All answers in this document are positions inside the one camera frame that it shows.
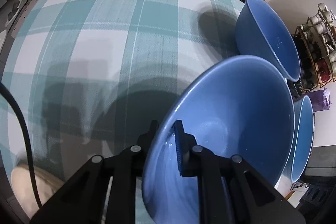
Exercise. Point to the purple bag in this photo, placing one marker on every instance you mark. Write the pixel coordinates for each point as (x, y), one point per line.
(320, 99)

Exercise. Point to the blue bowl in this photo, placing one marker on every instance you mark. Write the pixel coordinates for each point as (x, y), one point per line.
(302, 139)
(260, 31)
(241, 106)

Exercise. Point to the beige plate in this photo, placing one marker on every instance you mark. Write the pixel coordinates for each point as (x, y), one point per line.
(28, 184)

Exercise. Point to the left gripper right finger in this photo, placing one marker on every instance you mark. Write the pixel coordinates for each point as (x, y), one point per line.
(230, 190)

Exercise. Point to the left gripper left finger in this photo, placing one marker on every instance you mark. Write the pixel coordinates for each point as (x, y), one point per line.
(101, 187)

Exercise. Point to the teal plaid tablecloth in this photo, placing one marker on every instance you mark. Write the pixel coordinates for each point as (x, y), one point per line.
(89, 75)

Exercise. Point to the shoe rack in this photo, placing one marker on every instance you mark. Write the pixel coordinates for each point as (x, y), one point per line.
(315, 42)

